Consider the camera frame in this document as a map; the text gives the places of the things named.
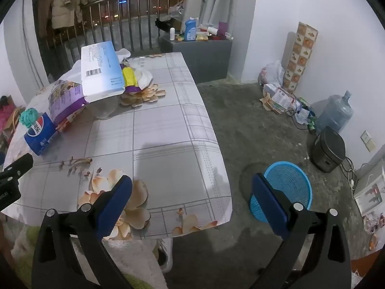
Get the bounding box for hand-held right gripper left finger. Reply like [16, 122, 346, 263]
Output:
[31, 175, 133, 289]

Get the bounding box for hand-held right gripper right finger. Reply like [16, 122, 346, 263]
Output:
[251, 173, 352, 289]

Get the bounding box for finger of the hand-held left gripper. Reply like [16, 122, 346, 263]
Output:
[0, 153, 34, 182]

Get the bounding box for blue plastic wastebasket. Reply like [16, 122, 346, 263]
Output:
[249, 161, 312, 224]

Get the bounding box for blue label drink bottle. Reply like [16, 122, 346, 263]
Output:
[24, 112, 58, 156]

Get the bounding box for teal cloth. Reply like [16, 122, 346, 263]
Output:
[19, 108, 40, 128]

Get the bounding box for red orange wrapper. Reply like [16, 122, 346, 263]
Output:
[55, 117, 73, 132]

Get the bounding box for purple snack bag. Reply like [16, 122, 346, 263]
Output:
[48, 80, 88, 125]

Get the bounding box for white blue paper box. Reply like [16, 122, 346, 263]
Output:
[81, 40, 126, 103]

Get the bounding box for yellow purple snack wrapper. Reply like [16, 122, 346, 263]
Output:
[121, 66, 141, 94]

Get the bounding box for pink bag and paper bags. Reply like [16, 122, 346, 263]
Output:
[0, 94, 26, 145]

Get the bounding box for fluffy white green rug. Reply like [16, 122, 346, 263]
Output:
[9, 223, 167, 289]

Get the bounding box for white shoe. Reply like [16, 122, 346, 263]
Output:
[153, 237, 174, 273]

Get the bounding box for floral checked tablecloth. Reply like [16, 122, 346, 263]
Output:
[1, 52, 233, 241]

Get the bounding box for dark rice cooker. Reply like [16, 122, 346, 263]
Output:
[310, 126, 346, 174]

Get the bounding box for white water dispenser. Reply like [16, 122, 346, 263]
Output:
[353, 167, 385, 215]

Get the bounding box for pile of printed leaflets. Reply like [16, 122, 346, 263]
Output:
[260, 84, 297, 115]

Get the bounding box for pile of small packets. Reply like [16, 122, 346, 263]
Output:
[362, 210, 385, 251]

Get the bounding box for large blue water jug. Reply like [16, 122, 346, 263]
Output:
[315, 90, 354, 135]

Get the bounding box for white plastic shopping bag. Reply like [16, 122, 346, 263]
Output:
[258, 60, 285, 87]

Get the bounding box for brown coat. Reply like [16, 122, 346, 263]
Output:
[37, 0, 55, 39]

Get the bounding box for grey cabinet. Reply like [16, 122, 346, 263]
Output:
[158, 33, 233, 84]

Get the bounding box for beige puffer coat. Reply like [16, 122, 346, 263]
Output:
[51, 0, 88, 30]

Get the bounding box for metal balcony railing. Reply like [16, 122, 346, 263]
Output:
[38, 0, 187, 79]

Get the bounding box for black cloth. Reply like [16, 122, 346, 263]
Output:
[154, 18, 171, 33]

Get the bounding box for blue detergent bottle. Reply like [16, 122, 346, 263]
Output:
[184, 18, 198, 41]

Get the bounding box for translucent plastic bag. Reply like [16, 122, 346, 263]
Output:
[168, 1, 186, 19]

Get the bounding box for wall socket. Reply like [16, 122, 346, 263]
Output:
[360, 130, 377, 152]

